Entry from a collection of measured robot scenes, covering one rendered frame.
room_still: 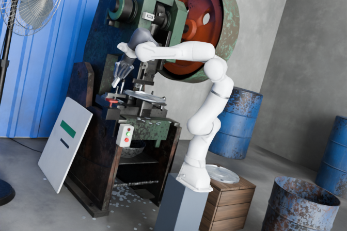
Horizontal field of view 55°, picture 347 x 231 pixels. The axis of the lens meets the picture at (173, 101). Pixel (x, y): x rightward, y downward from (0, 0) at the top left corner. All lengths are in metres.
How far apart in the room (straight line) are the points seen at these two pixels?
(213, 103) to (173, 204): 0.61
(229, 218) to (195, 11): 1.56
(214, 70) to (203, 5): 1.00
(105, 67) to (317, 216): 1.70
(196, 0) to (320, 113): 3.03
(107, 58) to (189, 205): 1.20
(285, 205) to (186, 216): 0.66
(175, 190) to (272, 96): 3.83
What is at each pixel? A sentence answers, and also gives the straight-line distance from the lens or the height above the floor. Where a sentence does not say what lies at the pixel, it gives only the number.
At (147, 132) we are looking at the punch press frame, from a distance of 2.33.
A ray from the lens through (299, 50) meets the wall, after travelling 5.45.
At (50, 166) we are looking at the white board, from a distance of 2.70.
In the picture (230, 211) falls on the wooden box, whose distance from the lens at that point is 2.46.
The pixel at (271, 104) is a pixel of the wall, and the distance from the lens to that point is 5.54.
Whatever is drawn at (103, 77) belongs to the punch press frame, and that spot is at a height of 0.83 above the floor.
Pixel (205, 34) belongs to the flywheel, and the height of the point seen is 1.32.
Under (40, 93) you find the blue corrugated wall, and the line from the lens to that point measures 3.36.
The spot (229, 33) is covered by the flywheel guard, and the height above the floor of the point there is 1.35.
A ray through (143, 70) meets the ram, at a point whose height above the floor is 0.96.
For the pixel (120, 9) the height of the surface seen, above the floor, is 1.31.
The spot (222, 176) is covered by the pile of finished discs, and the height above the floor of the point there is 0.36.
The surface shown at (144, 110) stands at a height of 0.69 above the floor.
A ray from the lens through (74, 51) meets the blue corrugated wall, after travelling 3.38.
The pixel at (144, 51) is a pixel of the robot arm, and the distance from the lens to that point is 1.81.
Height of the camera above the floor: 1.13
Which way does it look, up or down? 8 degrees down
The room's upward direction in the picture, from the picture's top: 14 degrees clockwise
